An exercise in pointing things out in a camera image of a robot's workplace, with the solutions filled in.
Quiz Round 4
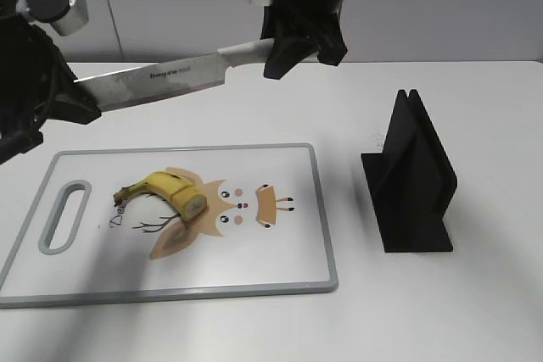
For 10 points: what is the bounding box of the knife with white handle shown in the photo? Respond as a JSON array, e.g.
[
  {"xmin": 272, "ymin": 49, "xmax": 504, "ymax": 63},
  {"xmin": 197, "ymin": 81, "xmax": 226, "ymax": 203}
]
[{"xmin": 77, "ymin": 38, "xmax": 274, "ymax": 112}]

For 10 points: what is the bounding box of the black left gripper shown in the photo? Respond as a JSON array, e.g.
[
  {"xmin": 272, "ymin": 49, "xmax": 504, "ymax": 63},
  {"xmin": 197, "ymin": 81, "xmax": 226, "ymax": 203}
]
[{"xmin": 0, "ymin": 16, "xmax": 102, "ymax": 164}]

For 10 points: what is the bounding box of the black knife stand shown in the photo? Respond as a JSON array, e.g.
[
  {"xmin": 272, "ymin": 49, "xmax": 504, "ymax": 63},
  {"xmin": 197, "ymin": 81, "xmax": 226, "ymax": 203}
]
[{"xmin": 361, "ymin": 89, "xmax": 457, "ymax": 253}]

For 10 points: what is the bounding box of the cut banana slice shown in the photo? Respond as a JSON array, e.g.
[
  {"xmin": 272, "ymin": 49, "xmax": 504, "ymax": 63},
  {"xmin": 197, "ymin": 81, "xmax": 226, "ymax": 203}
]
[{"xmin": 171, "ymin": 187, "xmax": 208, "ymax": 222}]

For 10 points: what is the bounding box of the yellow banana with stem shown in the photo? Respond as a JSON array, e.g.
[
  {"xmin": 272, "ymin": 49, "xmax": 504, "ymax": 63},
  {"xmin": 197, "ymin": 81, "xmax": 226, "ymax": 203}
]
[{"xmin": 114, "ymin": 171, "xmax": 195, "ymax": 206}]

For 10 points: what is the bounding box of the white cutting board grey rim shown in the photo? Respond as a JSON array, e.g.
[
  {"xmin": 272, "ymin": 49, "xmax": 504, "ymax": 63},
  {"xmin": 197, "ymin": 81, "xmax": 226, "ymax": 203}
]
[{"xmin": 1, "ymin": 143, "xmax": 338, "ymax": 309}]

